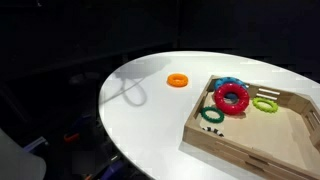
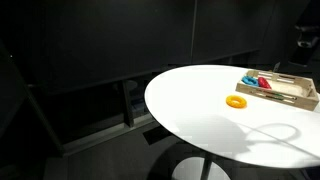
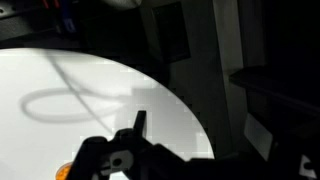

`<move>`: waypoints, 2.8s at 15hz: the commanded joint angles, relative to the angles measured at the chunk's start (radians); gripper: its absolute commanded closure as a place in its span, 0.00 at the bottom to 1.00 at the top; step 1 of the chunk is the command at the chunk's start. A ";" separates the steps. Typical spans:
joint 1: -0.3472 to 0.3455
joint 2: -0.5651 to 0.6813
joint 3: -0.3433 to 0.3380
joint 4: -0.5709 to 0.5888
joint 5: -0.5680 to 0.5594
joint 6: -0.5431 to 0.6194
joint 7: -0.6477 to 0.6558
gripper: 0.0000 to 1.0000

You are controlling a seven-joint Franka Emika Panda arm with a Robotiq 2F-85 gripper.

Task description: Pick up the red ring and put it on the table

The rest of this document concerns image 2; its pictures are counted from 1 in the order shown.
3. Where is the red ribbed ring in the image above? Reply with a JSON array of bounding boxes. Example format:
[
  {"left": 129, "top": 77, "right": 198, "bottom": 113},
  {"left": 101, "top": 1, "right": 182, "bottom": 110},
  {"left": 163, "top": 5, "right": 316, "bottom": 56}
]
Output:
[{"left": 257, "top": 76, "right": 273, "bottom": 90}]

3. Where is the dark shelf unit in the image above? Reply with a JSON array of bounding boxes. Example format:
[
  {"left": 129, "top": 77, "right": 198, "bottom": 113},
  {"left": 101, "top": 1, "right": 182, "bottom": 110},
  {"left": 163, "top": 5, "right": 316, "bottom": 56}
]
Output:
[{"left": 25, "top": 71, "right": 158, "bottom": 158}]

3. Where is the wooden tray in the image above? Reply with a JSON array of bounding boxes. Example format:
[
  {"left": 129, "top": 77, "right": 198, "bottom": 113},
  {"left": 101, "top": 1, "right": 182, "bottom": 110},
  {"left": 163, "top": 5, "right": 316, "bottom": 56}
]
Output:
[{"left": 235, "top": 69, "right": 320, "bottom": 112}]

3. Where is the orange bumpy ring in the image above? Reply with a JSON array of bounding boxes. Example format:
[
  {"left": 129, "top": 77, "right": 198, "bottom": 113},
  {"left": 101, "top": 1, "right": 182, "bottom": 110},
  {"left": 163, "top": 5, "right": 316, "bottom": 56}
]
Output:
[{"left": 225, "top": 94, "right": 248, "bottom": 110}]

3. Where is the blue ring with dots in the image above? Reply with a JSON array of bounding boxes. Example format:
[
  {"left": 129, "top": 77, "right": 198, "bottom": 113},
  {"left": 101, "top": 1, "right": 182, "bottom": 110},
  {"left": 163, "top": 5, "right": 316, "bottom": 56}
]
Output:
[{"left": 241, "top": 75, "right": 260, "bottom": 88}]

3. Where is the dark green toothed ring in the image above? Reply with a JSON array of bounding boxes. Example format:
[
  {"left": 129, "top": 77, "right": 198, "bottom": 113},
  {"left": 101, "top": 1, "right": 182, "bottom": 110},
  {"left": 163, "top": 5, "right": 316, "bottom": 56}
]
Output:
[{"left": 265, "top": 93, "right": 286, "bottom": 101}]

